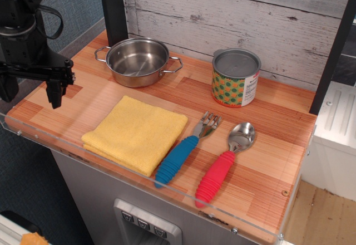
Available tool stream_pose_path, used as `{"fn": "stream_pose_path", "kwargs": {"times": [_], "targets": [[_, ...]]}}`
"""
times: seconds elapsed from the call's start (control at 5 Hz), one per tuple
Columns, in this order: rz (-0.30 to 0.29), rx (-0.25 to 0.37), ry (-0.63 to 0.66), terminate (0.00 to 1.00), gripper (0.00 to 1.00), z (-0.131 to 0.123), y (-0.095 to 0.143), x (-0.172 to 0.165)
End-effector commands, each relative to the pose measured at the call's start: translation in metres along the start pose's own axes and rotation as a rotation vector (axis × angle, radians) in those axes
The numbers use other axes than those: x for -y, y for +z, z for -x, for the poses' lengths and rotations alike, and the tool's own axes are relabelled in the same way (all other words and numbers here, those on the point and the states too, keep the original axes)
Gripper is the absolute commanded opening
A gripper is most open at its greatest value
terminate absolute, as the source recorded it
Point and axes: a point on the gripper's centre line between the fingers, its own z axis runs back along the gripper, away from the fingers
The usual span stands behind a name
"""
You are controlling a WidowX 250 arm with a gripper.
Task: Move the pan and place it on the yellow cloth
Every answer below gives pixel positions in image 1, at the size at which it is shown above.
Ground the small stainless steel pan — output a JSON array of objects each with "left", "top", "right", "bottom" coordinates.
[{"left": 95, "top": 37, "right": 184, "bottom": 88}]

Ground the red handled metal spoon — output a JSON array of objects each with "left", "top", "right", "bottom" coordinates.
[{"left": 195, "top": 122, "right": 256, "bottom": 208}]

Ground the white ribbed cabinet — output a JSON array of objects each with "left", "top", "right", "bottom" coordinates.
[{"left": 301, "top": 81, "right": 355, "bottom": 200}]

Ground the black vertical frame post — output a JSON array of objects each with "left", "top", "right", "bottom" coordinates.
[{"left": 101, "top": 0, "right": 128, "bottom": 46}]

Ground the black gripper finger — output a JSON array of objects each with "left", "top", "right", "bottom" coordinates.
[
  {"left": 46, "top": 79, "right": 67, "bottom": 109},
  {"left": 0, "top": 75, "right": 19, "bottom": 102}
]

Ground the black looped cable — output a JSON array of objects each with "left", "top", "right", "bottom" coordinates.
[{"left": 37, "top": 5, "right": 65, "bottom": 40}]

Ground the orange sponge piece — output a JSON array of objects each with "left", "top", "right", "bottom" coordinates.
[{"left": 20, "top": 232, "right": 49, "bottom": 245}]

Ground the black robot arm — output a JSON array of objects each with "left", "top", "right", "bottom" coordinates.
[{"left": 1, "top": 0, "right": 75, "bottom": 109}]

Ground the silver dispenser button panel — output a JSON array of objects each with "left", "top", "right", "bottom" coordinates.
[{"left": 113, "top": 198, "right": 183, "bottom": 245}]

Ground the blue handled metal fork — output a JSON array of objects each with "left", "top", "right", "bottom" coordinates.
[{"left": 155, "top": 111, "right": 222, "bottom": 188}]

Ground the folded yellow cloth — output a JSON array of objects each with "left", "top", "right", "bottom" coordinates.
[{"left": 81, "top": 96, "right": 188, "bottom": 177}]

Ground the green orange patterned tin can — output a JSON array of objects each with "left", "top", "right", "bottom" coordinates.
[{"left": 211, "top": 48, "right": 261, "bottom": 108}]

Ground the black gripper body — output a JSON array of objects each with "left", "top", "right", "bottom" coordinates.
[{"left": 1, "top": 22, "right": 75, "bottom": 85}]

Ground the clear acrylic edge guard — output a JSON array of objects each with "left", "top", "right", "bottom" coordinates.
[{"left": 0, "top": 110, "right": 318, "bottom": 245}]

